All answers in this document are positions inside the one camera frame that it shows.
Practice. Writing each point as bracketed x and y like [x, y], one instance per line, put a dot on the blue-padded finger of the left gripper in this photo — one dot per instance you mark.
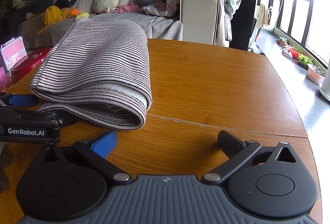
[20, 100]

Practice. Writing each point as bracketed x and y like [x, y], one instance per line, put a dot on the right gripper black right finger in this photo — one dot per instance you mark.
[240, 154]

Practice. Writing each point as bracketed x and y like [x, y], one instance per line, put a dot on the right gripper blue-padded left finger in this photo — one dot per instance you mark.
[92, 154]

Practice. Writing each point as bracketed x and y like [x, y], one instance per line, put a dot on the grey striped knit garment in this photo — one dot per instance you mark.
[98, 71]

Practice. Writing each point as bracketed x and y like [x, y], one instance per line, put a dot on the red glossy case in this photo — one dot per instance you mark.
[28, 63]

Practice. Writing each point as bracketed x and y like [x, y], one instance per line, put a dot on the pink storage box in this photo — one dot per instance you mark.
[12, 52]

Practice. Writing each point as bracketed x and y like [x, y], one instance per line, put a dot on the yellow plush toy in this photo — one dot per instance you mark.
[53, 15]

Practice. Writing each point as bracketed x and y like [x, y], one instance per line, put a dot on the orange plush toy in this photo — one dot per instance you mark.
[73, 14]

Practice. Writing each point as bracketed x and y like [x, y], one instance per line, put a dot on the white vacuum cleaner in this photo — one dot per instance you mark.
[260, 19]

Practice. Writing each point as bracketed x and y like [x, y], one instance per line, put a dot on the white plant pot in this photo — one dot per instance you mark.
[324, 87]

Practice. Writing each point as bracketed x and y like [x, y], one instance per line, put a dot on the pink basin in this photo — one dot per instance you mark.
[315, 74]

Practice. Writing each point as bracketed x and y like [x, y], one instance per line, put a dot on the green plants tray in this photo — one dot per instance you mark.
[304, 61]

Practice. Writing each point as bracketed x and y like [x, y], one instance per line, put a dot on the red basin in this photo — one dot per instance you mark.
[295, 55]

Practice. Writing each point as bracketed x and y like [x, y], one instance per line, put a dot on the grey covered sofa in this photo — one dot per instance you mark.
[154, 26]

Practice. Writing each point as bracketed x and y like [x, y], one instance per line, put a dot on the pink cloth on sofa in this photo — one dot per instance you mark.
[131, 7]

